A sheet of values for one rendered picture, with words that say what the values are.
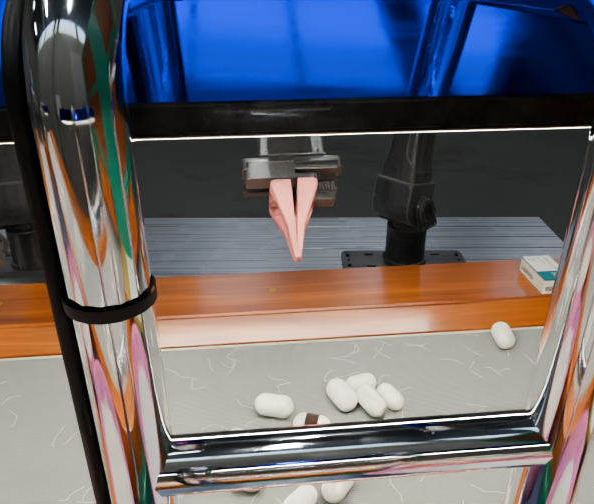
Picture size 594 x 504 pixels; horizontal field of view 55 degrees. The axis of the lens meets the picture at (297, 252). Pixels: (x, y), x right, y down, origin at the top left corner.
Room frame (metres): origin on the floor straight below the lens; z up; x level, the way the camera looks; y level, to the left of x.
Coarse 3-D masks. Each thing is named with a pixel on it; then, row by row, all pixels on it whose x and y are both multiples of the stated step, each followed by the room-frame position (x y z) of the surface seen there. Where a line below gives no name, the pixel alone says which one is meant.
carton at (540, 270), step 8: (528, 256) 0.64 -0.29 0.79; (536, 256) 0.64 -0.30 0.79; (544, 256) 0.64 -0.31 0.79; (528, 264) 0.62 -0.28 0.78; (536, 264) 0.62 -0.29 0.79; (544, 264) 0.62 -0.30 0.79; (552, 264) 0.62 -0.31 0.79; (528, 272) 0.62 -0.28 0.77; (536, 272) 0.60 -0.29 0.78; (544, 272) 0.60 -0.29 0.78; (552, 272) 0.60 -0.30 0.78; (536, 280) 0.60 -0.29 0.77; (544, 280) 0.58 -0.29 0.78; (552, 280) 0.58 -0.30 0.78; (544, 288) 0.58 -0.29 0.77; (552, 288) 0.58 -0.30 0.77
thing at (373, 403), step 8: (360, 392) 0.42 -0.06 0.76; (368, 392) 0.41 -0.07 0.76; (376, 392) 0.41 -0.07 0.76; (360, 400) 0.41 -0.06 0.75; (368, 400) 0.41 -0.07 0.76; (376, 400) 0.40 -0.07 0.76; (384, 400) 0.41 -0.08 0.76; (368, 408) 0.40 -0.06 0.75; (376, 408) 0.40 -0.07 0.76; (384, 408) 0.40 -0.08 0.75; (376, 416) 0.40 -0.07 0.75
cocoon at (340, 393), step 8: (328, 384) 0.43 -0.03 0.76; (336, 384) 0.42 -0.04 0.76; (344, 384) 0.42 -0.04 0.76; (328, 392) 0.42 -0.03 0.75; (336, 392) 0.42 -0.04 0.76; (344, 392) 0.41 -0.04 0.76; (352, 392) 0.41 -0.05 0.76; (336, 400) 0.41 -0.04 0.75; (344, 400) 0.41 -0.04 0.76; (352, 400) 0.41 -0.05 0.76; (344, 408) 0.40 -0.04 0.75; (352, 408) 0.41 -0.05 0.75
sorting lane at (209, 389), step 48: (384, 336) 0.53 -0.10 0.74; (432, 336) 0.53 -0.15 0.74; (480, 336) 0.53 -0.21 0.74; (528, 336) 0.53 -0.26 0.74; (0, 384) 0.45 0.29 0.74; (48, 384) 0.45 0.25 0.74; (192, 384) 0.45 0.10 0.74; (240, 384) 0.45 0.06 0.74; (288, 384) 0.45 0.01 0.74; (432, 384) 0.45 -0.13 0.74; (480, 384) 0.45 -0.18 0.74; (528, 384) 0.45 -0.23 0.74; (0, 432) 0.38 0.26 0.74; (48, 432) 0.38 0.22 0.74; (192, 432) 0.38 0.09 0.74; (0, 480) 0.33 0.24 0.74; (48, 480) 0.33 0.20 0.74; (384, 480) 0.33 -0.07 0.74; (432, 480) 0.33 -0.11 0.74; (480, 480) 0.33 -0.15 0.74
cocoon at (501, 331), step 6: (498, 324) 0.53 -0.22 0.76; (504, 324) 0.52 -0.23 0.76; (492, 330) 0.53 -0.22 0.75; (498, 330) 0.52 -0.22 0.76; (504, 330) 0.51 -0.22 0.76; (510, 330) 0.52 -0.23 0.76; (498, 336) 0.51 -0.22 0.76; (504, 336) 0.51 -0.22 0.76; (510, 336) 0.50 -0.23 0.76; (498, 342) 0.51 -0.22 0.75; (504, 342) 0.50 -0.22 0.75; (510, 342) 0.50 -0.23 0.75; (504, 348) 0.50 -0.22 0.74
